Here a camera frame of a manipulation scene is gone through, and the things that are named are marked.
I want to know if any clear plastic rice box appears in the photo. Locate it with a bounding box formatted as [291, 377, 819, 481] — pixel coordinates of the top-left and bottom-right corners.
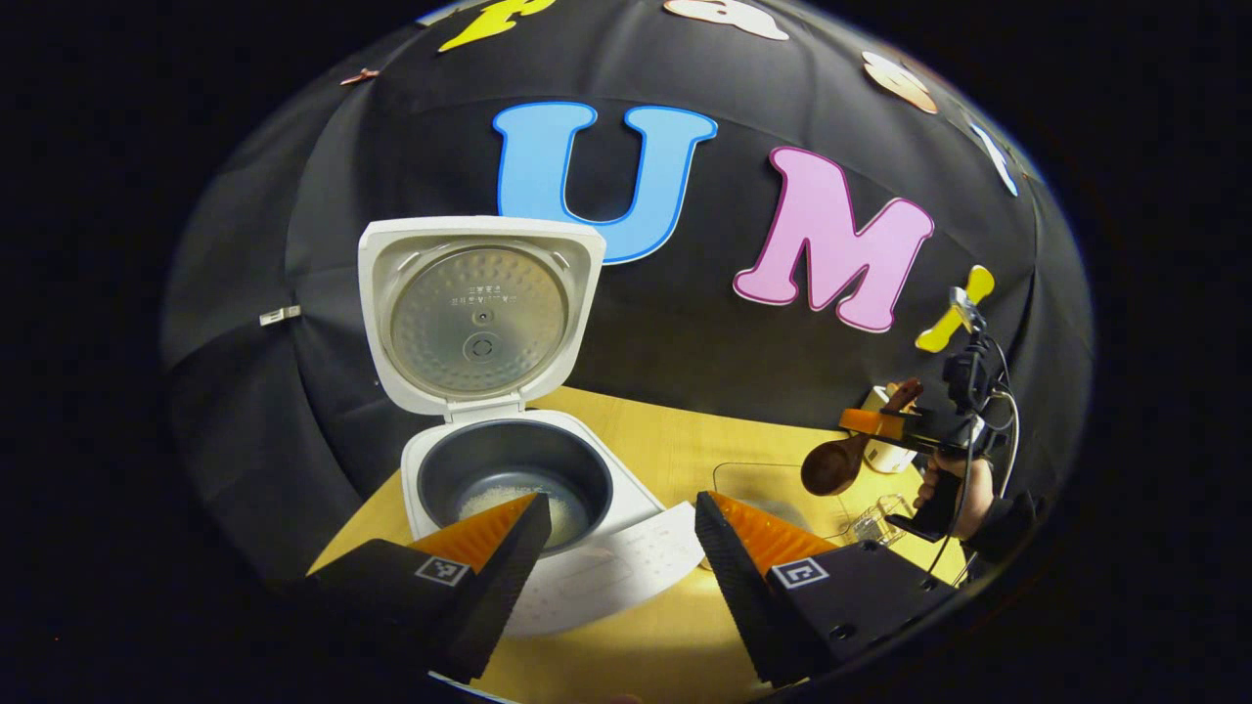
[712, 462, 854, 545]

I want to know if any black backdrop cloth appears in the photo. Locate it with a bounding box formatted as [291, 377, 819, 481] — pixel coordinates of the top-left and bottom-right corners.
[161, 0, 1095, 588]

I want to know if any white rice heap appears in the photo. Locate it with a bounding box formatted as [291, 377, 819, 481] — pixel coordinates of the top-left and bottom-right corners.
[460, 484, 578, 549]

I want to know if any white rice cooker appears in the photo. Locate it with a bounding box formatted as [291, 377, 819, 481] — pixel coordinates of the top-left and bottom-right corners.
[357, 216, 705, 638]

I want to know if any clear wire chopstick holder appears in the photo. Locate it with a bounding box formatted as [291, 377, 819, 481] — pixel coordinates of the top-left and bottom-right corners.
[849, 494, 916, 547]

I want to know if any white toaster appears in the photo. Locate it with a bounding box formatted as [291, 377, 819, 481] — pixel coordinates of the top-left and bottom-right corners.
[861, 384, 922, 475]

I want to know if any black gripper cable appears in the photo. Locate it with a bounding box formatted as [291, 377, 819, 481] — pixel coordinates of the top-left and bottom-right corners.
[924, 332, 1021, 578]

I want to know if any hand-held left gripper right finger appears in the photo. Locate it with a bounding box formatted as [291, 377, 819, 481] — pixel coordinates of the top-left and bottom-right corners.
[694, 492, 964, 690]

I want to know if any brown wooden spoon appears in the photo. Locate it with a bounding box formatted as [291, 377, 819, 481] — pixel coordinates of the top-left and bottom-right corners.
[800, 377, 925, 498]

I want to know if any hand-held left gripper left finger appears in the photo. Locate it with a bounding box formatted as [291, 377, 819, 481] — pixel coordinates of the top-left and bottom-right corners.
[293, 492, 554, 685]

